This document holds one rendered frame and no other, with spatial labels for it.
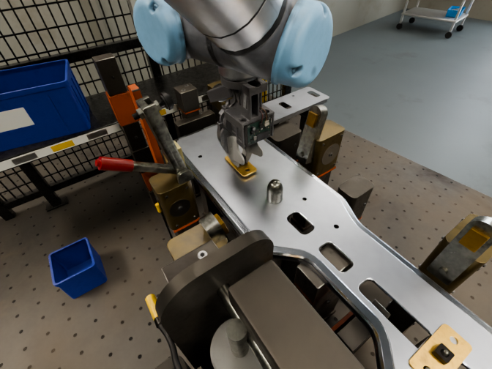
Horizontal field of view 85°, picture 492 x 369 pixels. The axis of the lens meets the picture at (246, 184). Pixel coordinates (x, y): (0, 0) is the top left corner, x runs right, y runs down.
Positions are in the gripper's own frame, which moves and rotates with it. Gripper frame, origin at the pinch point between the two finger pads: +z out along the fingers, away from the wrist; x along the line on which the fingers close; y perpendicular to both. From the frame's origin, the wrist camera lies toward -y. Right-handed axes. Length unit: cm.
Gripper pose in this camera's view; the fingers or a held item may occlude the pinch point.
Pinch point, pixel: (239, 158)
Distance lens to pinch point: 61.3
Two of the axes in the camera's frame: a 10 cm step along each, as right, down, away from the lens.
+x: 8.2, -4.2, 3.8
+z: 0.3, 7.1, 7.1
